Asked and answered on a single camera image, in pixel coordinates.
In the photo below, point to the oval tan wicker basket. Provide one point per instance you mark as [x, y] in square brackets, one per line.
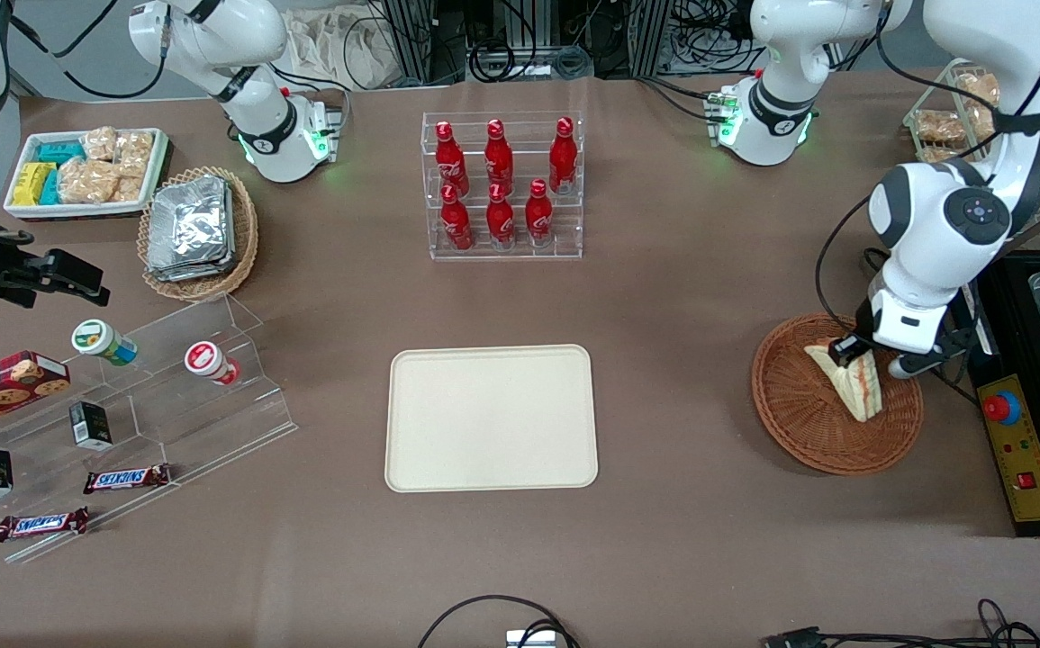
[245, 243]

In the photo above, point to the white rectangular snack bin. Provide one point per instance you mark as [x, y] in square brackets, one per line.
[78, 212]

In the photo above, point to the metal equipment frame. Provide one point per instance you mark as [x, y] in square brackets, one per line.
[411, 36]

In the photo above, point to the cream rectangular serving tray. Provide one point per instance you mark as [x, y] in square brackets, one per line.
[491, 418]

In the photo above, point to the triangular sandwich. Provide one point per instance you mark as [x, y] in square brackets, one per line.
[857, 391]

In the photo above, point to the clear rice cracker pack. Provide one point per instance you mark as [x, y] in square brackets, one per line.
[134, 153]
[87, 182]
[981, 124]
[938, 126]
[129, 187]
[945, 155]
[100, 142]
[981, 88]

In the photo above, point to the teal snack packet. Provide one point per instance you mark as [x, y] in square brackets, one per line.
[60, 152]
[50, 187]

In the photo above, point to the round brown wicker basket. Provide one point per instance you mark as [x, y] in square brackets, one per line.
[799, 414]

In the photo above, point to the red rocker switch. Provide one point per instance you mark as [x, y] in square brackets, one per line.
[1026, 481]

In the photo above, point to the silver foil packet stack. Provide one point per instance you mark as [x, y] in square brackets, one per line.
[188, 229]

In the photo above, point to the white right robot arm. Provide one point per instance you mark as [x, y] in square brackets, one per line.
[258, 126]

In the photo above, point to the red lid yogurt cup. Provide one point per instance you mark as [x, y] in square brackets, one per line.
[202, 358]

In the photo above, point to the small silver device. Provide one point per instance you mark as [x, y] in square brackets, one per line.
[530, 640]

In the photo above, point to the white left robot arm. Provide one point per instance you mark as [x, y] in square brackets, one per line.
[934, 216]

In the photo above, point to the red emergency stop button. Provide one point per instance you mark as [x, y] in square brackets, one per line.
[1002, 408]

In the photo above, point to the yellow snack packet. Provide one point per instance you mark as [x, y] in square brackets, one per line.
[31, 183]

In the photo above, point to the clear acrylic stepped stand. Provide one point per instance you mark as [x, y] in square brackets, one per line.
[213, 432]

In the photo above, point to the clear acrylic bottle rack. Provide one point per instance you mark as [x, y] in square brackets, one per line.
[574, 225]

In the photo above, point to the beige cloth bag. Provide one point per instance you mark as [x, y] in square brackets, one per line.
[326, 49]

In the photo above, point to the brown Snickers bar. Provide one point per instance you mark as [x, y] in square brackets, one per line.
[40, 524]
[126, 479]

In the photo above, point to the green lid yogurt cup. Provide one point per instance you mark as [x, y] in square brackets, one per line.
[92, 337]

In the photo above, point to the red cola bottle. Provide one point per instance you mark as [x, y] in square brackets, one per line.
[499, 157]
[563, 160]
[456, 225]
[501, 220]
[450, 162]
[538, 216]

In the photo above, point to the small black barcode box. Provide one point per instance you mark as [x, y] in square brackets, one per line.
[90, 426]

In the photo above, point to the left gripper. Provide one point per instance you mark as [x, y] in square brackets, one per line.
[863, 321]

